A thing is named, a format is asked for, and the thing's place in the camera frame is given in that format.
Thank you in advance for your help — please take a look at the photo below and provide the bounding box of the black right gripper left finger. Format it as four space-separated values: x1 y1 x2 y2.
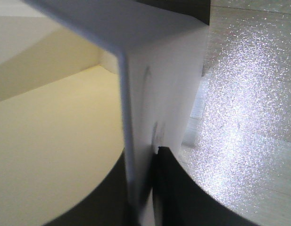
45 153 152 226

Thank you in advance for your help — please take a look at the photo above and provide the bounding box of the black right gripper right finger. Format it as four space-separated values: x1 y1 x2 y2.
153 146 254 226

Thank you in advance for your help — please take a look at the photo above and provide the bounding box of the white paper trash bin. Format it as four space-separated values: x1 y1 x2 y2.
0 0 210 226

